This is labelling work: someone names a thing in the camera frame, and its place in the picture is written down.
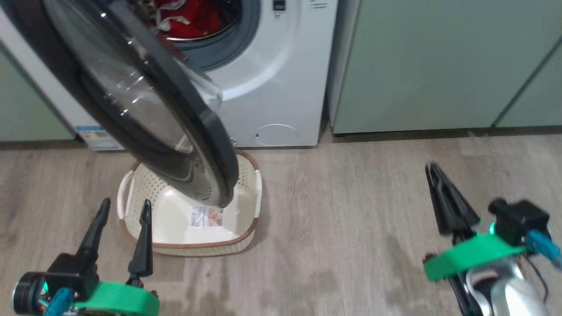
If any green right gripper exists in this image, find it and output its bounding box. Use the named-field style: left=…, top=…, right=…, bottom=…
left=422, top=163, right=528, bottom=316

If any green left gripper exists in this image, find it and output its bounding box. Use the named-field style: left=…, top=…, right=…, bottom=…
left=12, top=198, right=160, bottom=316

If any washing machine round door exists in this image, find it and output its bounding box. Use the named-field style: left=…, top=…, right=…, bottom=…
left=0, top=0, right=240, bottom=209

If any red garment with white trim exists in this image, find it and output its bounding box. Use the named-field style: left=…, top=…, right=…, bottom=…
left=151, top=0, right=207, bottom=40

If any white front-load washing machine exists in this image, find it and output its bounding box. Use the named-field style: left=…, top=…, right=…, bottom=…
left=0, top=0, right=339, bottom=152

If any cream perforated laundry basket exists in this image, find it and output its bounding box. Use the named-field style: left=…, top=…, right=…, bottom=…
left=116, top=149, right=263, bottom=258

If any paper label in basket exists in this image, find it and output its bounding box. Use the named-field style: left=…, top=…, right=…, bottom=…
left=190, top=206, right=225, bottom=228

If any blue white energy label sticker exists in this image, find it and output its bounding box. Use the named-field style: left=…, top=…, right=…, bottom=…
left=75, top=126, right=126, bottom=152

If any pale green cabinet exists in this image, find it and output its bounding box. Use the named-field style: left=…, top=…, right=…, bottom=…
left=0, top=42, right=75, bottom=142
left=327, top=0, right=562, bottom=135

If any round drain filter cover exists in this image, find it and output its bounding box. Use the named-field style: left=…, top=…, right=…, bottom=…
left=256, top=123, right=299, bottom=147

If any black cable with blue connector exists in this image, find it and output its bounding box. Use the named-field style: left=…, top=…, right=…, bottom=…
left=41, top=287, right=75, bottom=316
left=524, top=230, right=562, bottom=269

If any thin dark red wire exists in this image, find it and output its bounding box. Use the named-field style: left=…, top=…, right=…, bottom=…
left=525, top=255, right=550, bottom=304

